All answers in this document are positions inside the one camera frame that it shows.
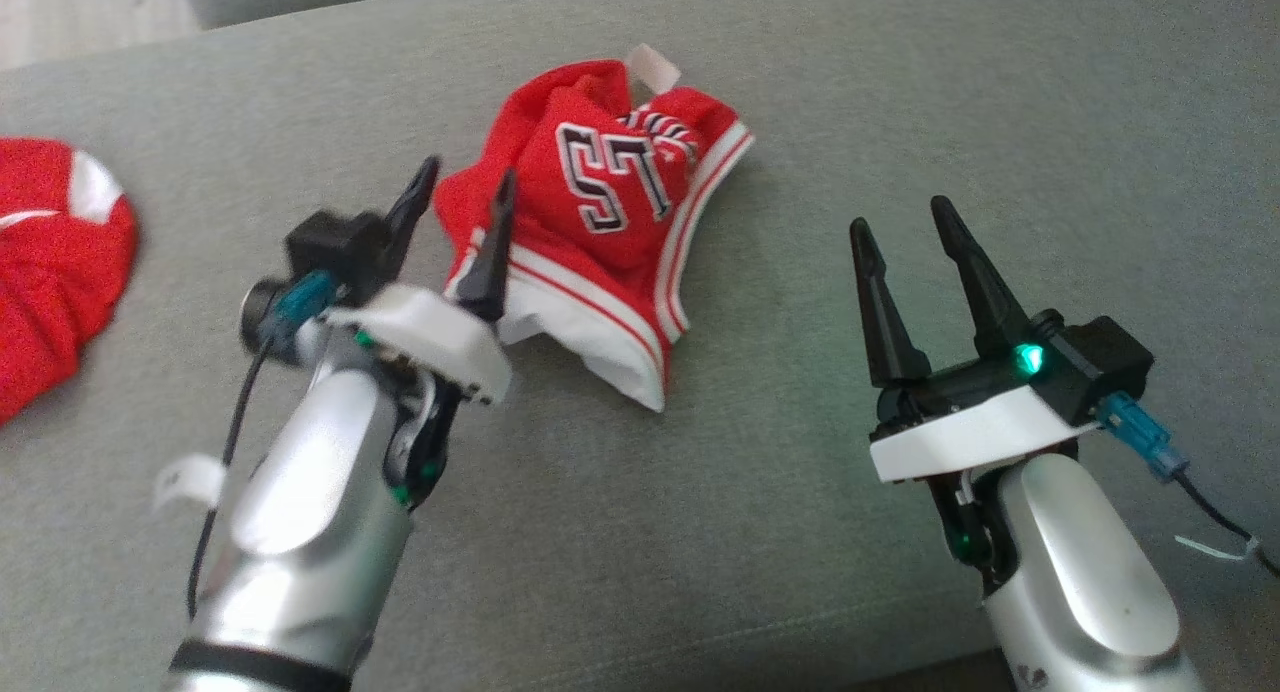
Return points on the large grey sofa ottoman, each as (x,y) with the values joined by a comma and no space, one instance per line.
(800,572)

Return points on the red shorts white stripe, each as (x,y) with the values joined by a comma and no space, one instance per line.
(55,272)

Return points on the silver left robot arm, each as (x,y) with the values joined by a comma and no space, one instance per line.
(300,532)

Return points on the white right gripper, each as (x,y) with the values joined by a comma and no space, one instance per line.
(960,432)

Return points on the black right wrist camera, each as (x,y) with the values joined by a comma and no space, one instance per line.
(1100,367)

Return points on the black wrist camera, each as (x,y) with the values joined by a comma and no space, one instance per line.
(1100,367)
(335,244)

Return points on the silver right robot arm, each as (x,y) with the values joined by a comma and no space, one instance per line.
(1085,572)

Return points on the red basketball jersey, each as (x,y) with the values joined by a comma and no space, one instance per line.
(600,252)

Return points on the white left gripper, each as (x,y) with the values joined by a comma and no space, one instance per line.
(440,337)

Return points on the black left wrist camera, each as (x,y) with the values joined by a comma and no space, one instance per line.
(335,244)

